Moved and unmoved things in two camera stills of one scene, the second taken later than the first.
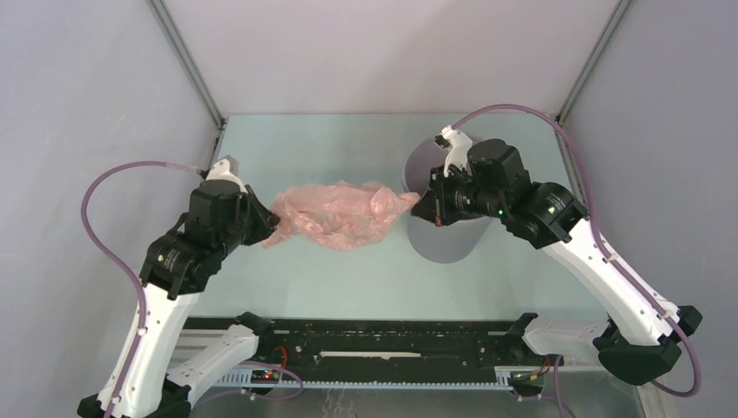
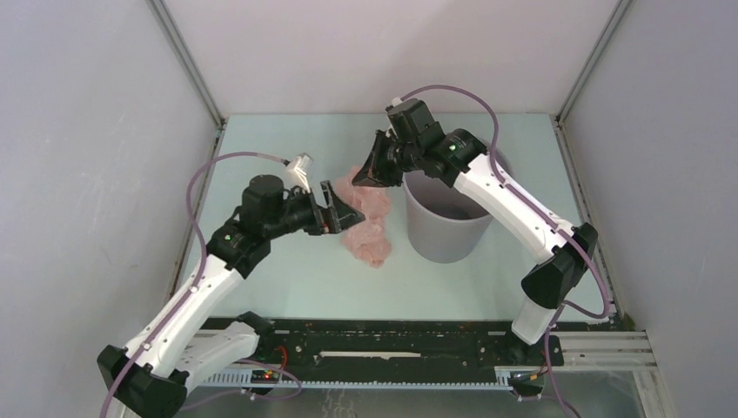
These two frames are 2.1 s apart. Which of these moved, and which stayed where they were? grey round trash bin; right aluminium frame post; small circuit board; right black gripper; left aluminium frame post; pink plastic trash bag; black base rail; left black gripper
Moved: left black gripper; pink plastic trash bag; right black gripper
Stayed: right aluminium frame post; small circuit board; black base rail; left aluminium frame post; grey round trash bin
